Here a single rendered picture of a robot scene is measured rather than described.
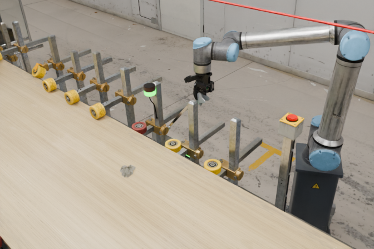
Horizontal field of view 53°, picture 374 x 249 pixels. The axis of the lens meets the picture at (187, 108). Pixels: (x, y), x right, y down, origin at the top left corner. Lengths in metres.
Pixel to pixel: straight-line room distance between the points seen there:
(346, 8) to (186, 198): 3.00
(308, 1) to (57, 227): 3.46
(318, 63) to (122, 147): 2.99
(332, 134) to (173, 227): 0.92
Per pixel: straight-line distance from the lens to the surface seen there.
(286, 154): 1.57
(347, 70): 1.79
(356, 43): 1.74
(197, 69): 1.87
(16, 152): 2.03
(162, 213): 1.53
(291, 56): 4.56
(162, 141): 2.11
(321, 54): 4.37
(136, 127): 2.01
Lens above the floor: 2.02
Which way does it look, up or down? 32 degrees down
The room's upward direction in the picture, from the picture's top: 2 degrees counter-clockwise
